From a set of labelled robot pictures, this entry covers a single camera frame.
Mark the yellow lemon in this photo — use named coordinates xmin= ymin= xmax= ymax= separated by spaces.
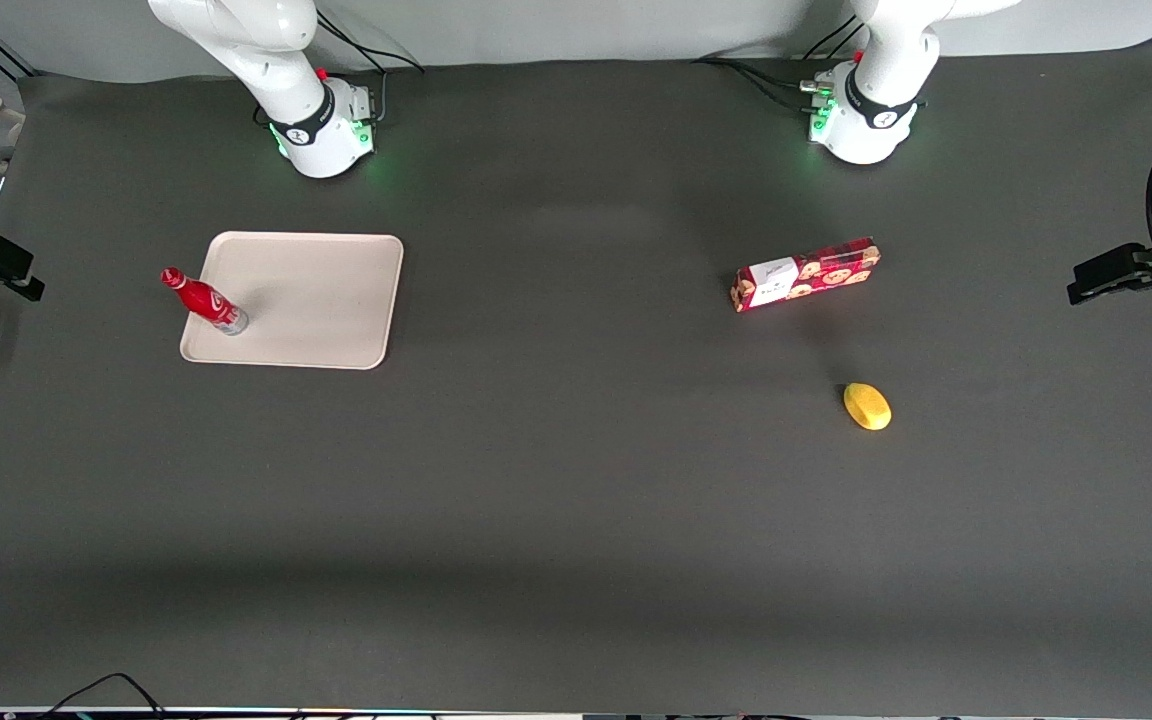
xmin=843 ymin=382 xmax=893 ymax=432

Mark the beige plastic tray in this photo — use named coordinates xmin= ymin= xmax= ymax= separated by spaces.
xmin=180 ymin=231 xmax=405 ymax=371

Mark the red coke bottle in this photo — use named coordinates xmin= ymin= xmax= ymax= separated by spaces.
xmin=161 ymin=267 xmax=249 ymax=336

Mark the black right arm base cable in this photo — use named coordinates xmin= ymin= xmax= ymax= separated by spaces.
xmin=314 ymin=8 xmax=427 ymax=123

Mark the black arm base cable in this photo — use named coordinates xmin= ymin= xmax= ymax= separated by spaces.
xmin=314 ymin=8 xmax=427 ymax=123
xmin=691 ymin=14 xmax=862 ymax=113

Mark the red tartan cookie box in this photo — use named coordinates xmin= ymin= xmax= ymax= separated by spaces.
xmin=731 ymin=237 xmax=882 ymax=314

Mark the black left arm base cable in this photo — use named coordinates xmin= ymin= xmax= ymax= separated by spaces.
xmin=691 ymin=14 xmax=862 ymax=113

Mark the black cable at table edge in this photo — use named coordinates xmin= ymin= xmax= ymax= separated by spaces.
xmin=36 ymin=672 xmax=169 ymax=720

